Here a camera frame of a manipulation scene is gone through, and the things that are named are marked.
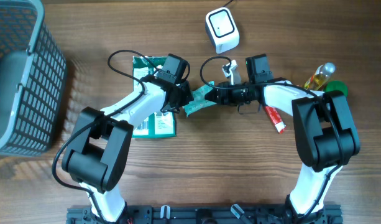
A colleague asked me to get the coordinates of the yellow dish soap bottle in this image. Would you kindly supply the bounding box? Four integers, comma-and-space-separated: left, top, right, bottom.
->
304, 62, 336, 90

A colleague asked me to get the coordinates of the black left camera cable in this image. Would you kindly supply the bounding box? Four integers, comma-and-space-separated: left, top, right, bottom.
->
51, 49, 162, 224

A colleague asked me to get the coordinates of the green foil packet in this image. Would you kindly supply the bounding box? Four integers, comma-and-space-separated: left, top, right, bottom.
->
132, 56, 176, 139

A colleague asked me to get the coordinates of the green lid white jar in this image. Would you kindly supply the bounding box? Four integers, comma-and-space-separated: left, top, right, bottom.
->
324, 80, 349, 96

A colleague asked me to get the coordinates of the grey plastic mesh basket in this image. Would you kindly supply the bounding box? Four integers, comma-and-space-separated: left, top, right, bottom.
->
0, 0, 67, 157

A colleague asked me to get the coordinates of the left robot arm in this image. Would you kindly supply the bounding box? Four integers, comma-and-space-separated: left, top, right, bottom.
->
56, 54, 193, 223

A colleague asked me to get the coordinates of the black camera cable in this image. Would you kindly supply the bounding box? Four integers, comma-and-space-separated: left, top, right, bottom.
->
51, 49, 162, 224
199, 55, 345, 218

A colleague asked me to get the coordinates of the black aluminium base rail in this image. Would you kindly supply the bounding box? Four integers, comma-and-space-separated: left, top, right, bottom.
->
66, 204, 344, 224

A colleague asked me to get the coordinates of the light green tissue pack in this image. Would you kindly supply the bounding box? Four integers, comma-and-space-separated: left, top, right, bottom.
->
183, 85, 216, 117

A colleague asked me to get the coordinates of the black right camera cable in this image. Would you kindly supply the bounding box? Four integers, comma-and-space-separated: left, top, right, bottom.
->
199, 55, 345, 218

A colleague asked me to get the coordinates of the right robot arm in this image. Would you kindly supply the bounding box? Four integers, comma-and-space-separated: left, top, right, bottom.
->
204, 54, 360, 223

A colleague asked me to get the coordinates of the white barcode scanner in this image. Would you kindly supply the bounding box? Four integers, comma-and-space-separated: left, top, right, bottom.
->
205, 7, 240, 54

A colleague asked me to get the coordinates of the red white snack packet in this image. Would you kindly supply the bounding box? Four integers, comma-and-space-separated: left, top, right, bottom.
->
264, 106, 286, 134

